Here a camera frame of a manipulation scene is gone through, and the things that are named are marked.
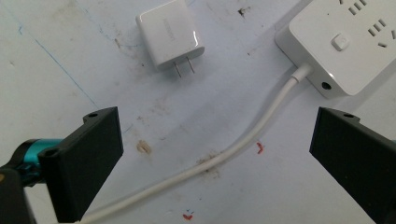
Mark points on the white charger plug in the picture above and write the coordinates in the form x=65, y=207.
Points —
x=170, y=34

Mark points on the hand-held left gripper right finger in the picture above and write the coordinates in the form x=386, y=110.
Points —
x=355, y=155

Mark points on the white power strip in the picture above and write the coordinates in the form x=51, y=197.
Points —
x=342, y=43

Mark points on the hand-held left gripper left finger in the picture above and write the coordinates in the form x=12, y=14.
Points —
x=81, y=161

